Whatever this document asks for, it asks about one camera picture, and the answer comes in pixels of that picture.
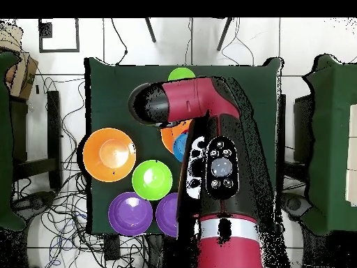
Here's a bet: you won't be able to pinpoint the small blue plastic bowl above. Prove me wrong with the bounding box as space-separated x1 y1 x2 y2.
172 133 189 164

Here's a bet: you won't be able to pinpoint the large orange plastic bowl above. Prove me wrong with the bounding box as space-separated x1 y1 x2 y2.
82 127 137 183
160 119 194 155

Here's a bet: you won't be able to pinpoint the medium green plastic bowl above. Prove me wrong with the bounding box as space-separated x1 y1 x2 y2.
131 159 174 201

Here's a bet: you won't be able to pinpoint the purple plastic bowl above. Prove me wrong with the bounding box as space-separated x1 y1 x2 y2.
107 191 154 237
155 192 180 238

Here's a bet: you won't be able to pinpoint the small green plastic bowl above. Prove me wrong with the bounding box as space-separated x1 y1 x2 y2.
167 67 197 82

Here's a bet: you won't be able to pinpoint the dark green tablecloth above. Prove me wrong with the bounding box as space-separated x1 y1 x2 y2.
84 57 284 235

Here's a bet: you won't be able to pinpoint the black power strip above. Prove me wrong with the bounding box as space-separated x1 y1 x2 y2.
103 234 121 261

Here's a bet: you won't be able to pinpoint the black tripod leg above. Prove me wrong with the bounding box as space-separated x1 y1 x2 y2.
216 17 233 52
144 17 157 43

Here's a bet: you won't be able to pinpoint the green cloth side table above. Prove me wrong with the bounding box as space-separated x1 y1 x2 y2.
302 54 357 237
0 50 26 232

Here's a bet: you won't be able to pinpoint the white boxes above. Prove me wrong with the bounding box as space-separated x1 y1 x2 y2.
344 103 357 207

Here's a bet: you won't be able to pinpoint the cardboard box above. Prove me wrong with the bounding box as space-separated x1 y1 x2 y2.
0 22 39 101

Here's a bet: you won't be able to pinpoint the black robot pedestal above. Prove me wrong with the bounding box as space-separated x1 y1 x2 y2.
146 233 181 268

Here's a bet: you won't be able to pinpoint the black floor cable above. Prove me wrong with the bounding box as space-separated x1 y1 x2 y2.
111 18 128 66

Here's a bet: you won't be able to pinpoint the thin grey floor cable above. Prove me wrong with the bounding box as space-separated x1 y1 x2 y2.
221 17 255 66

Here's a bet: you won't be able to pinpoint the tangle of black cables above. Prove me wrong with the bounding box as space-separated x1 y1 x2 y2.
13 77 147 268

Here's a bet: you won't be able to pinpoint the black bench frame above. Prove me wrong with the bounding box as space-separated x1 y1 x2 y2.
10 90 63 191

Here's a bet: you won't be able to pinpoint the black floor frame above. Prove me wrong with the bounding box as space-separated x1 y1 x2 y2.
38 18 80 53

